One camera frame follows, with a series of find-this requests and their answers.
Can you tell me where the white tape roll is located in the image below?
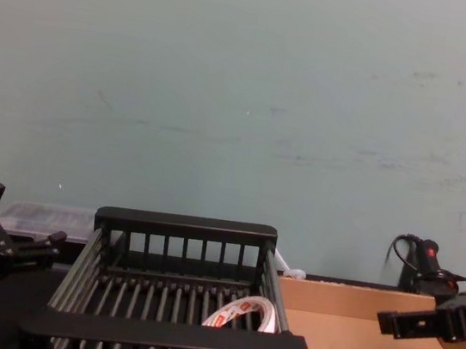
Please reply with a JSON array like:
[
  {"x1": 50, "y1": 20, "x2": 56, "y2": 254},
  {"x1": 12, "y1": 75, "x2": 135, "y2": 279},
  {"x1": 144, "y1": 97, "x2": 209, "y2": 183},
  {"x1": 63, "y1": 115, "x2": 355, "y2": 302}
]
[{"x1": 184, "y1": 286, "x2": 285, "y2": 349}]

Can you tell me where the clear plastic case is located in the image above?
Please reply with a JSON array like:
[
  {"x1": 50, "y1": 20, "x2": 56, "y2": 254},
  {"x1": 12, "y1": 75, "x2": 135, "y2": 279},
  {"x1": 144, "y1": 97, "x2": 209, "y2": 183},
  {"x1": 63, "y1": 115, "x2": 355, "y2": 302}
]
[{"x1": 0, "y1": 196, "x2": 99, "y2": 247}]

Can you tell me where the black table cloth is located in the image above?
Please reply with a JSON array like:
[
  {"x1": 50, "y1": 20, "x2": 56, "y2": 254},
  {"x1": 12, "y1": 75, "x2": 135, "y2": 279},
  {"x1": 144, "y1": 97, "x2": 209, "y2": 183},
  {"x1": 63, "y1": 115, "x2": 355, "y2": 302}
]
[{"x1": 0, "y1": 228, "x2": 466, "y2": 349}]

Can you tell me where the black rack with steel bars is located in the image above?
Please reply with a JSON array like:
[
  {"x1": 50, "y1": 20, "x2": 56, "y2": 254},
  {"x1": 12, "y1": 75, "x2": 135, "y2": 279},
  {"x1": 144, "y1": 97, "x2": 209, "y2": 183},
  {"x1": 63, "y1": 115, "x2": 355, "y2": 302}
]
[{"x1": 16, "y1": 193, "x2": 325, "y2": 349}]

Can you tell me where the black corded tool red switch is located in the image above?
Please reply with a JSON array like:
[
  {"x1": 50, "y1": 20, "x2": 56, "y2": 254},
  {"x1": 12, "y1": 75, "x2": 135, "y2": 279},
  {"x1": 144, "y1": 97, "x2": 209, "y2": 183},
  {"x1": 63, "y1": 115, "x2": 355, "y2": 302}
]
[{"x1": 382, "y1": 231, "x2": 466, "y2": 303}]

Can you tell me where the plain pale wall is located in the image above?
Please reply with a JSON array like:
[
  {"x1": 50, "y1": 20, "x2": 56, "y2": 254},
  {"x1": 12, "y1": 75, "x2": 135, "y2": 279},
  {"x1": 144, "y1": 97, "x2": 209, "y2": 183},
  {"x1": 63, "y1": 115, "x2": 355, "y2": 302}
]
[{"x1": 0, "y1": 0, "x2": 466, "y2": 299}]

